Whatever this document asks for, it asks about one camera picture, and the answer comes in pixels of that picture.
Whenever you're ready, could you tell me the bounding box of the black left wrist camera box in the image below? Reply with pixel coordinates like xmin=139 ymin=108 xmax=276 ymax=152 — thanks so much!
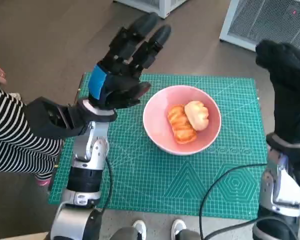
xmin=26 ymin=96 xmax=91 ymax=140

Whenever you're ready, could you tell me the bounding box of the black gloved right hand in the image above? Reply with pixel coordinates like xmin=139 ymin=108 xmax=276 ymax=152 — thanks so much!
xmin=255 ymin=39 xmax=300 ymax=145

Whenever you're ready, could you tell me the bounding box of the person's foot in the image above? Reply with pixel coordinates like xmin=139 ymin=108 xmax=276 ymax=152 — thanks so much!
xmin=171 ymin=219 xmax=187 ymax=240
xmin=132 ymin=219 xmax=148 ymax=240

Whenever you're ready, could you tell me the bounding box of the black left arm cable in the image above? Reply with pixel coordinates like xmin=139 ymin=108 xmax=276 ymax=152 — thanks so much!
xmin=97 ymin=157 xmax=115 ymax=218

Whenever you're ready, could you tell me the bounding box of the small white mesh cabinet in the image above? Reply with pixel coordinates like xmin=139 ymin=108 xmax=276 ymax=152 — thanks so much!
xmin=114 ymin=0 xmax=188 ymax=19

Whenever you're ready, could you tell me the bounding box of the pink bowl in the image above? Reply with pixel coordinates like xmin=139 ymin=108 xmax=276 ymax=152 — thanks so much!
xmin=142 ymin=85 xmax=222 ymax=156

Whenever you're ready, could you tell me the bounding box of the large white mesh cabinet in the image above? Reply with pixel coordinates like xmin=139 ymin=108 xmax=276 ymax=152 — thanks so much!
xmin=219 ymin=0 xmax=300 ymax=52

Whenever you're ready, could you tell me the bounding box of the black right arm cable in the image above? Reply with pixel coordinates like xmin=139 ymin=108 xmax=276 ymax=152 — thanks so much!
xmin=198 ymin=163 xmax=300 ymax=240

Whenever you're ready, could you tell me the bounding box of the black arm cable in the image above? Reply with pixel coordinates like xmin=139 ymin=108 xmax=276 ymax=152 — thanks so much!
xmin=97 ymin=157 xmax=115 ymax=218
xmin=198 ymin=163 xmax=300 ymax=240

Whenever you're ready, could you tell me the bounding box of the person's leg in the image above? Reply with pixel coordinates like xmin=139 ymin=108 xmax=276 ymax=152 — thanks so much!
xmin=109 ymin=226 xmax=140 ymax=240
xmin=177 ymin=229 xmax=203 ymax=240

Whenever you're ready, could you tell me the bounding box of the green cutting mat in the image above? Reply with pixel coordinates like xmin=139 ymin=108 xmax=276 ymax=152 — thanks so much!
xmin=48 ymin=72 xmax=268 ymax=221

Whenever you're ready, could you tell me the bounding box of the person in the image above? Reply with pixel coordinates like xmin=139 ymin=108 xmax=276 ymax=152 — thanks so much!
xmin=0 ymin=79 xmax=66 ymax=187

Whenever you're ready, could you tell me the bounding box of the long braided toy bread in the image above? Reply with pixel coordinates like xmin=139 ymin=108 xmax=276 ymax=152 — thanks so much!
xmin=167 ymin=104 xmax=198 ymax=145

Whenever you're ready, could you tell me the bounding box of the bare left hand blue tape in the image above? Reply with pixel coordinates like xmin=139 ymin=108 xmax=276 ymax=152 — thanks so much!
xmin=86 ymin=11 xmax=172 ymax=111

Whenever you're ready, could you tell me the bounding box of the round toy bread bun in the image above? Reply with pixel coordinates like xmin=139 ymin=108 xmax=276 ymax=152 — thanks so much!
xmin=184 ymin=100 xmax=210 ymax=132

